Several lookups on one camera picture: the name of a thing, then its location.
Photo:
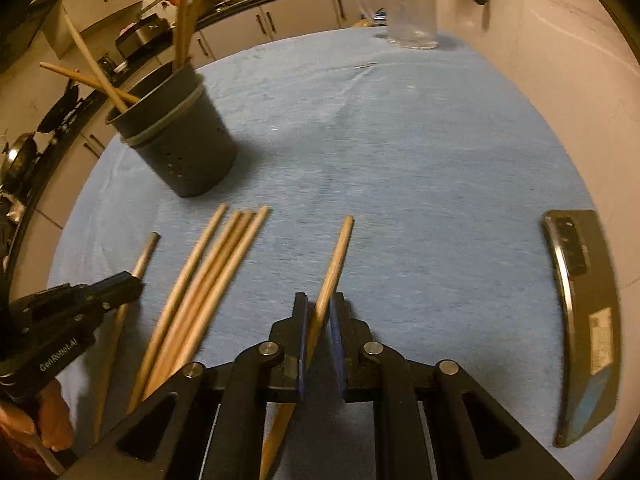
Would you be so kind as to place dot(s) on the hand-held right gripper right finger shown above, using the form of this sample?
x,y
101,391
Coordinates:
x,y
339,345

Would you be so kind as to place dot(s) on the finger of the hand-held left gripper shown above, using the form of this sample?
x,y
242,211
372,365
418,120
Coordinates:
x,y
110,292

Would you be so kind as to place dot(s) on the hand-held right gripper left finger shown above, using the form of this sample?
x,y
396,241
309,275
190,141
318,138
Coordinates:
x,y
301,345

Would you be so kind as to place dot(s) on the tapered wooden chopstick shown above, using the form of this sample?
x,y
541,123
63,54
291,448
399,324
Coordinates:
x,y
145,255
336,265
182,20
95,62
214,255
239,255
200,250
85,80
196,5
226,255

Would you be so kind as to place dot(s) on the black utensil holder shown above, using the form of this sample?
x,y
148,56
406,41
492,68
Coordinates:
x,y
190,150

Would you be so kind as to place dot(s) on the person's left hand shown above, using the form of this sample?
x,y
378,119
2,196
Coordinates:
x,y
50,420

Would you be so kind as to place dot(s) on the steel wok with lid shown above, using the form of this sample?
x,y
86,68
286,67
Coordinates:
x,y
17,160

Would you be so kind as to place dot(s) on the black wok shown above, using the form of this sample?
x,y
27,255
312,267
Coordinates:
x,y
60,107

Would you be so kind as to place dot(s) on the black smartphone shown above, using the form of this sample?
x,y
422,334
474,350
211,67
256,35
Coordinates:
x,y
585,310

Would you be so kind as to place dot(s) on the silver rice cooker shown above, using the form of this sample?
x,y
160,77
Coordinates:
x,y
142,35

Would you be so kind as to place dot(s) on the dark range hood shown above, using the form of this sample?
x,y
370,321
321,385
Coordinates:
x,y
22,40

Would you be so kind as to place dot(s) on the beige upper cabinets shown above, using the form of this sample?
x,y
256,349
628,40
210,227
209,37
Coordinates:
x,y
95,5

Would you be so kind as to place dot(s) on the black kitchen countertop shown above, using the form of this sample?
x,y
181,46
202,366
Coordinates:
x,y
220,14

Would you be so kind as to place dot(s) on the yellow bag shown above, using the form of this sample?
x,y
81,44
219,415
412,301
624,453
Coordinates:
x,y
372,23

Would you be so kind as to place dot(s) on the beige base cabinets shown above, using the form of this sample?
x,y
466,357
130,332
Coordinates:
x,y
300,15

